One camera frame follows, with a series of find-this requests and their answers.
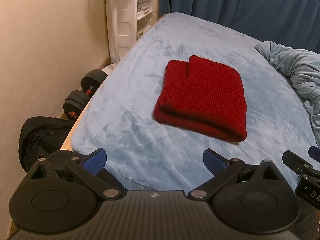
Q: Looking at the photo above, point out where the red knit sweater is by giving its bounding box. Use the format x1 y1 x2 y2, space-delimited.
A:
153 55 247 142

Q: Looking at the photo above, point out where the black bag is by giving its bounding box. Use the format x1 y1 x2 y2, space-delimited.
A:
18 116 75 172

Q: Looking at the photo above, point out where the black dumbbell near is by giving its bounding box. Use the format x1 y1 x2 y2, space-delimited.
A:
63 90 91 120

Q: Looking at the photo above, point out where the black dumbbell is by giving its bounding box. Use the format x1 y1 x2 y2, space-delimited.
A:
81 69 108 92
63 90 91 120

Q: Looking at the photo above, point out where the grey blue duvet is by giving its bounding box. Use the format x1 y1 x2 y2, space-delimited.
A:
255 41 320 145

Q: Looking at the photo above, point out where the black dumbbell far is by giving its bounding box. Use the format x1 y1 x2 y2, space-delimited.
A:
81 69 108 92

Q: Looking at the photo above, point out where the light blue bed sheet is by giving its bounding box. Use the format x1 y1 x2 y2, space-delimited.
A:
71 12 316 192

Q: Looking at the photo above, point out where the dark blue curtain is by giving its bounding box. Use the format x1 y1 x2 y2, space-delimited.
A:
159 0 319 53

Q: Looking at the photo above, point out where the white standing fan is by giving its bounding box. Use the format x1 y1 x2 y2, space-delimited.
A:
106 0 137 64

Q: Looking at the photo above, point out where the white bookshelf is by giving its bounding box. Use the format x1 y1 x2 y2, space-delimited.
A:
136 0 159 40

